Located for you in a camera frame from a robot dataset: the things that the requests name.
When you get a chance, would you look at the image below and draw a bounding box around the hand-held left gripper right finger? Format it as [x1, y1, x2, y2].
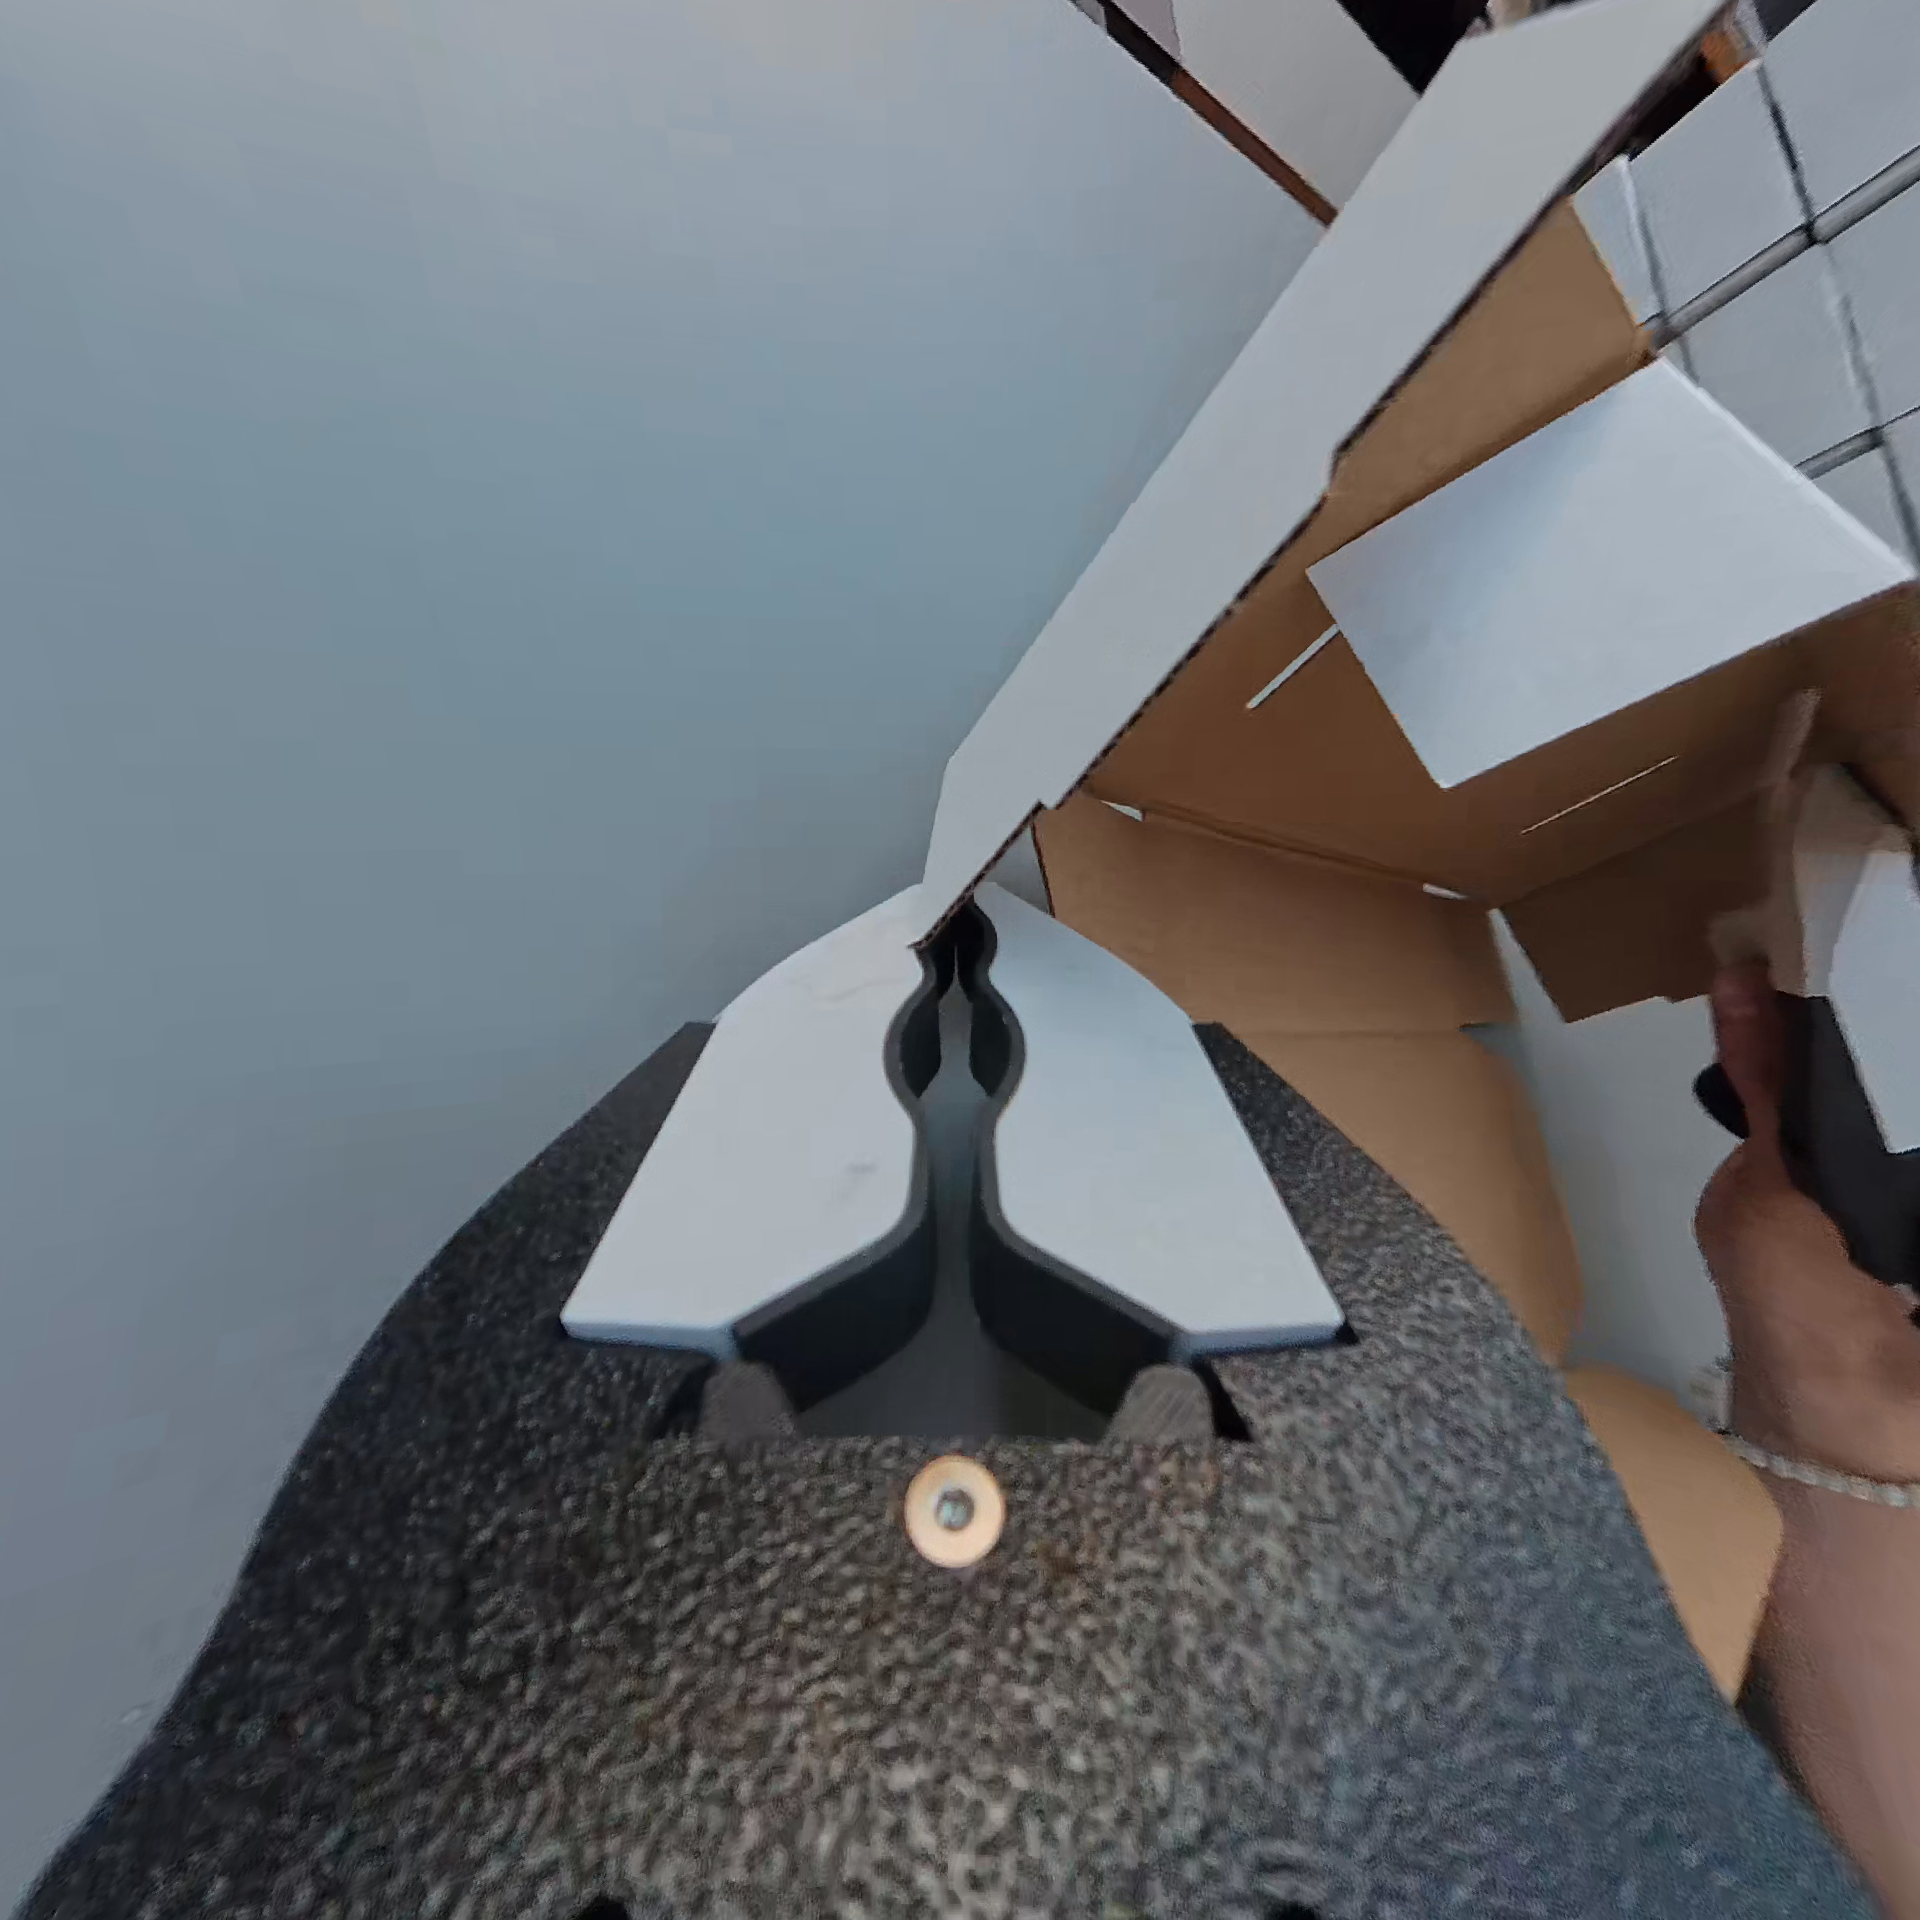
[958, 884, 1346, 1415]

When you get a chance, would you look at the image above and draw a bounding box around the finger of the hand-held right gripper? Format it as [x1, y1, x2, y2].
[1797, 760, 1920, 1156]

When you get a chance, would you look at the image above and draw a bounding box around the stack of folded white boxes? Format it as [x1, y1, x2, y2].
[1575, 0, 1920, 560]

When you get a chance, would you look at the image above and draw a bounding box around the beaded bracelet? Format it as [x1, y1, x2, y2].
[1703, 1357, 1920, 1514]

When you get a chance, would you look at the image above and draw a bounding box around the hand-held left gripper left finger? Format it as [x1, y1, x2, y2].
[560, 884, 944, 1412]

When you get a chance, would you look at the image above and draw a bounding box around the person's right hand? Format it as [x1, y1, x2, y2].
[1691, 957, 1920, 1482]

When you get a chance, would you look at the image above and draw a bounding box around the white cardboard box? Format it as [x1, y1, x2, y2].
[914, 0, 1920, 1706]

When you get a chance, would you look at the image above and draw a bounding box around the person's right forearm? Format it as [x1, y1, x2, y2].
[1726, 1430, 1920, 1920]

